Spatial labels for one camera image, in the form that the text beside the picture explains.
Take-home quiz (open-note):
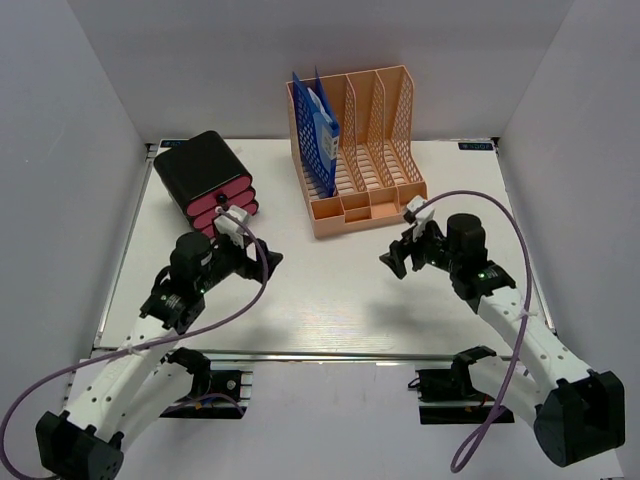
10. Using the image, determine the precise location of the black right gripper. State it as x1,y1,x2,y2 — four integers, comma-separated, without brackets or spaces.
380,217,461,278

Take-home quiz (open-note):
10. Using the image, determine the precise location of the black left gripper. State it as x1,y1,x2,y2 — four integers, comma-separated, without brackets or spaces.
196,231,283,294

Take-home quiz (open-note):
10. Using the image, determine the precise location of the peach plastic file organizer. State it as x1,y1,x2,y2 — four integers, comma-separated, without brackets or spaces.
286,65,427,238

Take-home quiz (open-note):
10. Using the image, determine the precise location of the black pink drawer unit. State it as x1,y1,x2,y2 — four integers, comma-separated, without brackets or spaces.
153,130,259,238

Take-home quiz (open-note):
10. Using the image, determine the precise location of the blue plastic folder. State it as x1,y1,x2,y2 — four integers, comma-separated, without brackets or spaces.
292,71,340,198

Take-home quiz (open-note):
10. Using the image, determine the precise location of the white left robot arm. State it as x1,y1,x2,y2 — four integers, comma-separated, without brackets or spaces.
35,232,284,479

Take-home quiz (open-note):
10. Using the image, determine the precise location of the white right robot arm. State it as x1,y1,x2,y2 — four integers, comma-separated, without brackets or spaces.
380,213,626,467

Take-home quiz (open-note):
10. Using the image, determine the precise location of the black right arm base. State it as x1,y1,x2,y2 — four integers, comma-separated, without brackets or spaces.
407,346,496,425

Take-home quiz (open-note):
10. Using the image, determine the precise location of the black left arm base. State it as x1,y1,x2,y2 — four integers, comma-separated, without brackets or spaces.
160,348,253,420

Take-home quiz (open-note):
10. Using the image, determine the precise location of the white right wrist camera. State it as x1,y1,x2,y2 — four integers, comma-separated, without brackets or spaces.
402,195,435,243

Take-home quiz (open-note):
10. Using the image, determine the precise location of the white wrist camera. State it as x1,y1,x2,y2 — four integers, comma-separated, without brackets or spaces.
213,205,251,247
402,195,435,243

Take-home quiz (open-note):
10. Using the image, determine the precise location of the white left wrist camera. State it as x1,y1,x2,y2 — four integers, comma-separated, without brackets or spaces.
213,205,251,247

